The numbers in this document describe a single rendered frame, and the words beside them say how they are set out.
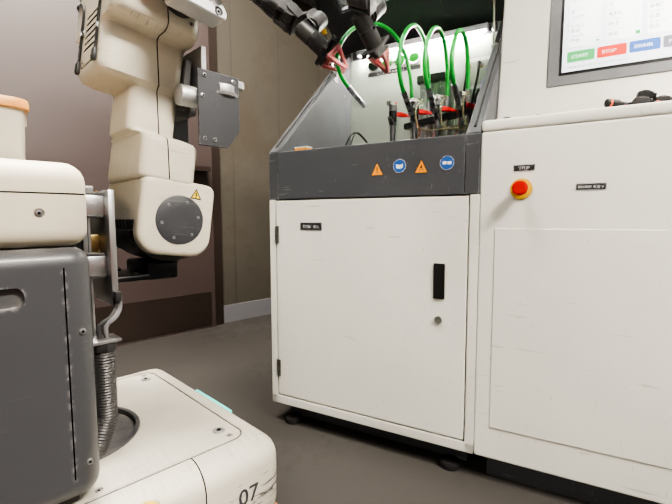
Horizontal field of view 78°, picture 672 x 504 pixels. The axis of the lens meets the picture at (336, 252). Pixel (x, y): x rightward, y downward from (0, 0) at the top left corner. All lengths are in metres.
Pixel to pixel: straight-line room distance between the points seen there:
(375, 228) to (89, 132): 1.81
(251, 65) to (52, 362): 2.77
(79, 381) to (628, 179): 1.15
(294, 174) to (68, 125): 1.50
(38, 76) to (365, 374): 2.12
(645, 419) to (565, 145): 0.66
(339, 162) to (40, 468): 1.01
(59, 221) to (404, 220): 0.85
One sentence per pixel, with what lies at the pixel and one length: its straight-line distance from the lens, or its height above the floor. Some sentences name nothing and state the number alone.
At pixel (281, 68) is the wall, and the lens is 3.44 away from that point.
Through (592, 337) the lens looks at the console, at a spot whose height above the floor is 0.44.
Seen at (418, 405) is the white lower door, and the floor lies 0.18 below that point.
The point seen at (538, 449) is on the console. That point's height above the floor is 0.13.
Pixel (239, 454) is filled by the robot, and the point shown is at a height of 0.27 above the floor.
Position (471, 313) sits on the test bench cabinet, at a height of 0.47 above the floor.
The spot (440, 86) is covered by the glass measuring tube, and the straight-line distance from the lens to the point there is 1.80.
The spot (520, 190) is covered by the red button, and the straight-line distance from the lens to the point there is 1.12.
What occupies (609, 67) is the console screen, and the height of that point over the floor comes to 1.14.
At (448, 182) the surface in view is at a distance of 1.19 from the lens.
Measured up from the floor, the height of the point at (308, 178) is 0.86.
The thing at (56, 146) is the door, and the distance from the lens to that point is 2.59.
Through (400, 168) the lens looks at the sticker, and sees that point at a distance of 1.24.
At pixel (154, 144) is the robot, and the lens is 0.94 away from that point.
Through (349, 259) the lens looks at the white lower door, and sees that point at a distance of 1.31.
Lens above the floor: 0.73
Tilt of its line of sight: 5 degrees down
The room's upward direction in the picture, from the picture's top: straight up
